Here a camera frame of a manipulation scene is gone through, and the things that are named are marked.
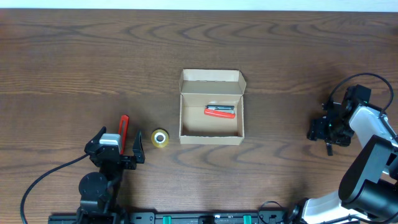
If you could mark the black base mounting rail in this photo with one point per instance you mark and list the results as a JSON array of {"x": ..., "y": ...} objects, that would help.
[{"x": 263, "y": 216}]

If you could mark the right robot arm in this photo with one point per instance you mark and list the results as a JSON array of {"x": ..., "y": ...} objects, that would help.
[{"x": 363, "y": 196}]

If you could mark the yellow clear tape roll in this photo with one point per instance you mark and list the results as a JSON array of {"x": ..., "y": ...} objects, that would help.
[{"x": 160, "y": 138}]

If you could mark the open cardboard box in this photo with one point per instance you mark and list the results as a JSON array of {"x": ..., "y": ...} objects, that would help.
[{"x": 202, "y": 87}]

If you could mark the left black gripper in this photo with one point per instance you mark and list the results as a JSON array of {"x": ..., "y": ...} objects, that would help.
[{"x": 117, "y": 158}]

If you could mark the black whiteboard marker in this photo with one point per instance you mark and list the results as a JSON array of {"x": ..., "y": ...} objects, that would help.
[{"x": 329, "y": 149}]

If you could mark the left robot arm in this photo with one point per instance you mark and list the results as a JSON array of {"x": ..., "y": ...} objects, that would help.
[{"x": 99, "y": 190}]

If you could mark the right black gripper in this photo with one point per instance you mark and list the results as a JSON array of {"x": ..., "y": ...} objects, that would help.
[{"x": 325, "y": 134}]

